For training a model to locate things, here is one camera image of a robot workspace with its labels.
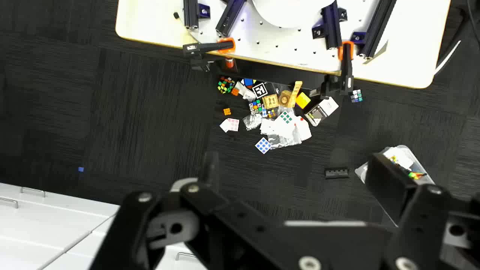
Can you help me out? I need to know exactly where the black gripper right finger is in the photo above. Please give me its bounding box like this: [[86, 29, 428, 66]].
[[384, 185, 480, 270]]

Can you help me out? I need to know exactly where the black aluminium rail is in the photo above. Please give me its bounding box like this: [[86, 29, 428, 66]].
[[215, 0, 248, 39], [182, 0, 201, 30], [350, 0, 399, 60]]

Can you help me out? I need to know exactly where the small colourful cube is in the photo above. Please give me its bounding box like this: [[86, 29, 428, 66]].
[[350, 87, 366, 105]]

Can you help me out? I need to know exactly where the wooden stick block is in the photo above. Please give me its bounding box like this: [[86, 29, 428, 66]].
[[287, 80, 306, 110]]

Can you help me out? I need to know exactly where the white small box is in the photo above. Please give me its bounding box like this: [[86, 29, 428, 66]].
[[303, 95, 341, 128]]

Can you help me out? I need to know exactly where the colourful puzzle cube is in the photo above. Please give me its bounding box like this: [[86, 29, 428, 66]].
[[216, 77, 237, 96]]

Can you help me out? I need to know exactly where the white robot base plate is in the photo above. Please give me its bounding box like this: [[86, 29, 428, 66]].
[[114, 0, 453, 92]]

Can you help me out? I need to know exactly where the black bin with toys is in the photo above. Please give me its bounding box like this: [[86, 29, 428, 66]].
[[354, 144, 437, 224]]

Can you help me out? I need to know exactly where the yellow block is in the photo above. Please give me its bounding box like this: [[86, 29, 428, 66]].
[[294, 92, 314, 111]]

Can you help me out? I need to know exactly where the white paper scrap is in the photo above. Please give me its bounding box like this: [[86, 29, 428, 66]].
[[219, 116, 242, 135]]

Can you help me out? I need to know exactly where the black rail with blue bracket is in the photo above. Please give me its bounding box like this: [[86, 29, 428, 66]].
[[311, 0, 348, 51]]

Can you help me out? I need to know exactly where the black white tag cube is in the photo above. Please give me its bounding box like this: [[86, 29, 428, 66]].
[[251, 81, 270, 99]]

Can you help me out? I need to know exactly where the blue white checkered tile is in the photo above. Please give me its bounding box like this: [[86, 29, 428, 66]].
[[254, 137, 275, 156]]

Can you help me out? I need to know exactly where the white cable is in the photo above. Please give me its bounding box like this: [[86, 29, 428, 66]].
[[434, 38, 464, 78]]

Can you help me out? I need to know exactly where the orange black clamp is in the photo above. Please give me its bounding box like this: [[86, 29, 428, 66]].
[[182, 36, 237, 60], [336, 41, 359, 92]]

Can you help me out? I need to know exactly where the white drawer counter wooden top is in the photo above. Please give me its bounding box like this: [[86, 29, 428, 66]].
[[0, 182, 207, 270]]

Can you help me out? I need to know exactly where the white crumpled bag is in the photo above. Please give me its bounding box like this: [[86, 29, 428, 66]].
[[258, 110, 315, 150]]

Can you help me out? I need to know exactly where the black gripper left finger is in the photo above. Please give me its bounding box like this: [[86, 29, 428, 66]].
[[89, 182, 222, 270]]

